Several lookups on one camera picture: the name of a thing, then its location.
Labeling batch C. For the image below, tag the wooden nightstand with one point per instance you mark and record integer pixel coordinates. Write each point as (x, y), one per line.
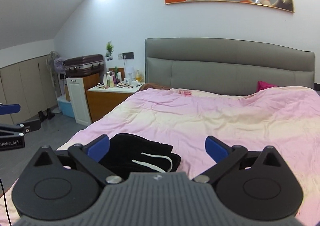
(107, 101)

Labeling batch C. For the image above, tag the beige wardrobe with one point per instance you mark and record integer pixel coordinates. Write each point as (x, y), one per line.
(27, 88)

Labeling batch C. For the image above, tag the white door wooden cabinet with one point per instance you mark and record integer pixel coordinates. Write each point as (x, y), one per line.
(78, 101)

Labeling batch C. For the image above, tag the yellow bottle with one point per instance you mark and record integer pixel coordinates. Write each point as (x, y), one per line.
(137, 75)

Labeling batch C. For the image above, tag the dark red suitcase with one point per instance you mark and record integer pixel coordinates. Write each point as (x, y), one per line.
(83, 65)

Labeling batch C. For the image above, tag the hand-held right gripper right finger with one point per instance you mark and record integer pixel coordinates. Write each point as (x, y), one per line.
(216, 148)

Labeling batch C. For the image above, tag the pink patterned cloth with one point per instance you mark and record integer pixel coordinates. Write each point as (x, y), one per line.
(185, 93)

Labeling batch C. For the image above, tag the small potted plant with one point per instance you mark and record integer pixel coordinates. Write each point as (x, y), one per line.
(109, 50)

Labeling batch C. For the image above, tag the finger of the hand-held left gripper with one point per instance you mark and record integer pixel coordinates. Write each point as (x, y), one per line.
(32, 126)
(10, 109)

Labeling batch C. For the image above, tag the black boot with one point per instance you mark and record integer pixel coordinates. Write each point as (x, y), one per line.
(50, 113)

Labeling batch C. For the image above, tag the standing fan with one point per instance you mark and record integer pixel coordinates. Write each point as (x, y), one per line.
(56, 66)

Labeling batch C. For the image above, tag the grey padded headboard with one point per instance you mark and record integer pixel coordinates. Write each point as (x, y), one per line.
(225, 66)

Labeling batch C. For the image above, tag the dark wall outlet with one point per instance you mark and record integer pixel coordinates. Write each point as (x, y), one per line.
(126, 55)

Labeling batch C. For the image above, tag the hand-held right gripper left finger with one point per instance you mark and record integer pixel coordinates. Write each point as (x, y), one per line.
(97, 147)

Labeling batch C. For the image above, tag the pink floral blanket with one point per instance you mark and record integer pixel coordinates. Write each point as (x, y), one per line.
(225, 121)

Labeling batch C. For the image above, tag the blue plastic bin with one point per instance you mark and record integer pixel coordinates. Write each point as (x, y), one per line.
(65, 107)

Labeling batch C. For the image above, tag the group of cosmetic bottles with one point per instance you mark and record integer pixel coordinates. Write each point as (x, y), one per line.
(112, 78)

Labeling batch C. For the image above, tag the black pants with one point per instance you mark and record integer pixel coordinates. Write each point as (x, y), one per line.
(125, 151)

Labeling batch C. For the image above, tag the brown cloth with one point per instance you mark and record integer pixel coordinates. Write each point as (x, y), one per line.
(152, 86)

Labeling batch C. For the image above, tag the magenta pillow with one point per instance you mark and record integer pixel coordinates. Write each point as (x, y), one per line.
(265, 85)

